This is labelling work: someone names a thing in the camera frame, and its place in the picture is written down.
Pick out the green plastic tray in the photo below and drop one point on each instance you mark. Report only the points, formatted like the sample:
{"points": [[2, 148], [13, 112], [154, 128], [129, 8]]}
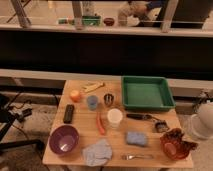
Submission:
{"points": [[146, 93]]}

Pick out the blue translucent cup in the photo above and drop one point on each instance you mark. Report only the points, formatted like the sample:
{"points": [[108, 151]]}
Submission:
{"points": [[92, 102]]}

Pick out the grey crumpled cloth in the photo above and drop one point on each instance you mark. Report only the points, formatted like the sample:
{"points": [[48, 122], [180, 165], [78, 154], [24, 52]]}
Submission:
{"points": [[97, 154]]}

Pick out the orange fruit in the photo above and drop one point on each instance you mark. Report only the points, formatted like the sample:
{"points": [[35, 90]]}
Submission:
{"points": [[75, 96]]}

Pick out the blue sponge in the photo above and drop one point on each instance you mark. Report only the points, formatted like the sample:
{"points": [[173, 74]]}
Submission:
{"points": [[136, 138]]}

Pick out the dark grapes bunch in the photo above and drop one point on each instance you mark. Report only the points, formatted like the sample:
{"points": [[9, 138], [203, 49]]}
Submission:
{"points": [[161, 126]]}

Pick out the red chili pepper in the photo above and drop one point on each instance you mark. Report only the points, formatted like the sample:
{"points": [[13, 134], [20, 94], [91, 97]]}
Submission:
{"points": [[100, 125]]}

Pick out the yellow banana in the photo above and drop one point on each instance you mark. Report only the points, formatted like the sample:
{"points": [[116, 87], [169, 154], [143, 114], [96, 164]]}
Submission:
{"points": [[92, 87]]}

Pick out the black remote control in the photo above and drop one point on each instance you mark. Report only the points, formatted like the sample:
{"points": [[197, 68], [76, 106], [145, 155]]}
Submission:
{"points": [[68, 114]]}

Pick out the purple bowl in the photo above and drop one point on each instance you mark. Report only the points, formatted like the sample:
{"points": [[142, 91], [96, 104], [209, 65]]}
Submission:
{"points": [[64, 139]]}

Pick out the white plastic cup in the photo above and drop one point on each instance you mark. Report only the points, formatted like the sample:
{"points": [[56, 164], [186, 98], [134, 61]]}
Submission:
{"points": [[114, 117]]}

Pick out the silver fork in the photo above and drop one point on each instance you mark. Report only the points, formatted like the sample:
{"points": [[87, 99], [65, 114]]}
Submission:
{"points": [[130, 157]]}

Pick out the black handled brush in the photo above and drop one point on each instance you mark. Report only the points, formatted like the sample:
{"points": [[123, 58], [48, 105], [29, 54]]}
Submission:
{"points": [[141, 117]]}

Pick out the small metal cup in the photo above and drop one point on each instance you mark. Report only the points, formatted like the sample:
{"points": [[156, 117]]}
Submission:
{"points": [[108, 99]]}

